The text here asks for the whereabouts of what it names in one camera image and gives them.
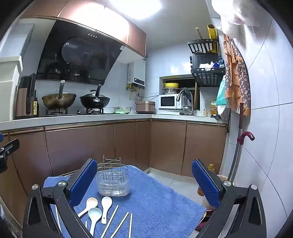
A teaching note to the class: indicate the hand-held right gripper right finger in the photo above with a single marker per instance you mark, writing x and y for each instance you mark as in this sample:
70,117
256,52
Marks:
204,185

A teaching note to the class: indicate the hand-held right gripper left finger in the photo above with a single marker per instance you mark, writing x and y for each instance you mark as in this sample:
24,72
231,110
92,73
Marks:
82,182

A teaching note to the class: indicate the pink ceramic spoon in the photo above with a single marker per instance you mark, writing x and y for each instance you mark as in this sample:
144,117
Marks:
91,202

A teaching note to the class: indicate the white ceramic spoon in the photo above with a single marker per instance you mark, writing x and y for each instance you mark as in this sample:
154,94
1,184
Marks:
106,201

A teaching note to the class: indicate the light blue ceramic spoon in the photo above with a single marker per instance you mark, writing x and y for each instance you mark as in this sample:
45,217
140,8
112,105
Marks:
95,214

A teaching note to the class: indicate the wooden chopstick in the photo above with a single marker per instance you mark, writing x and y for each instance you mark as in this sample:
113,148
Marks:
110,220
120,224
130,225

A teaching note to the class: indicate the cooking oil bottle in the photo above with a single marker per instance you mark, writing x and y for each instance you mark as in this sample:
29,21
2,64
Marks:
211,169

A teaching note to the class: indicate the brown lower cabinets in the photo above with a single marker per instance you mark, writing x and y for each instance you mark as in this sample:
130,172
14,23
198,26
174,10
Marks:
91,141

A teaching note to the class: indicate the brown electric kettle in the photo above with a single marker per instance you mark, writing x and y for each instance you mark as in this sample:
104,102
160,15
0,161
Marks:
21,98

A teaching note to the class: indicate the dark sauce bottle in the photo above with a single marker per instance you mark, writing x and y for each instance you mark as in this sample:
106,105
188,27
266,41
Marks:
36,107

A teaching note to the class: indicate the white refrigerator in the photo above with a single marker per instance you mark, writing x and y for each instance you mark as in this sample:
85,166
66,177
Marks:
9,91

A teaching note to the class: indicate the blue towel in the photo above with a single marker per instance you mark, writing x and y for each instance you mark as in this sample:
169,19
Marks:
148,206

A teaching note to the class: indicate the brass wok with lid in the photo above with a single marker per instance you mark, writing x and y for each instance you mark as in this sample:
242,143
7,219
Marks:
57,100

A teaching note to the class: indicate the small white bottle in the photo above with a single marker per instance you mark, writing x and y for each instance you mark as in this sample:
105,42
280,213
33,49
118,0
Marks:
204,113

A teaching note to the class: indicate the yellow dish soap bottle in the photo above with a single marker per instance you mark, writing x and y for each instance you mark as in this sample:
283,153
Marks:
213,109

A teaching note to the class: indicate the steel faucet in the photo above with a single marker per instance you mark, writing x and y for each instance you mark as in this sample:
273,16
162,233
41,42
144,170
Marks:
188,107

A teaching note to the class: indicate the black wok with lid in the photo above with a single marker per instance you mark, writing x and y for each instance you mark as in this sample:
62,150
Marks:
93,101

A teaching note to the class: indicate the steel bowl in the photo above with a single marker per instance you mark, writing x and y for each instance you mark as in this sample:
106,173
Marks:
122,109

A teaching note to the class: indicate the white microwave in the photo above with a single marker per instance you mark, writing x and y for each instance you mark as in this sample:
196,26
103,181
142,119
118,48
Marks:
167,101

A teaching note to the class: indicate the teal plastic bag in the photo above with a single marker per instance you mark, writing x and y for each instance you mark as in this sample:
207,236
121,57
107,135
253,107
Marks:
221,93

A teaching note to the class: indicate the brown rice cooker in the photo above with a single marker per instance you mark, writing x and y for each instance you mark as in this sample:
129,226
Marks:
145,107

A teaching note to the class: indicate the steel pot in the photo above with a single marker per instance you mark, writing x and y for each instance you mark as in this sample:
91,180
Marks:
170,91

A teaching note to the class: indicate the yellow bowl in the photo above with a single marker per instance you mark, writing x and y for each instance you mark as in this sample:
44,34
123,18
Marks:
171,85

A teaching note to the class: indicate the black range hood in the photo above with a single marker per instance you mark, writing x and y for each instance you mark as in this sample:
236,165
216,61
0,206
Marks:
55,45

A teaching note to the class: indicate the orange floral apron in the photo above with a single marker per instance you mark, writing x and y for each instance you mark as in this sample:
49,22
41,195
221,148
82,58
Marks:
239,80

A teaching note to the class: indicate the white water heater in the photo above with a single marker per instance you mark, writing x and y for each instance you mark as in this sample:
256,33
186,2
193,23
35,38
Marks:
137,73

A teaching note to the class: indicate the yellow roll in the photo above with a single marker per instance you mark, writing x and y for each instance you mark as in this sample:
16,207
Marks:
211,34

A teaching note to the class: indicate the wooden rolling pin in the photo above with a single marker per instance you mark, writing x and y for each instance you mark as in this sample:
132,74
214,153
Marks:
199,33

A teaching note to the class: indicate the white plastic bags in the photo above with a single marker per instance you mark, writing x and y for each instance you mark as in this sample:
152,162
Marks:
231,16

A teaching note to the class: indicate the black wall rack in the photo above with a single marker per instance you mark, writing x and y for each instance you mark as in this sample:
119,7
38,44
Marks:
207,77

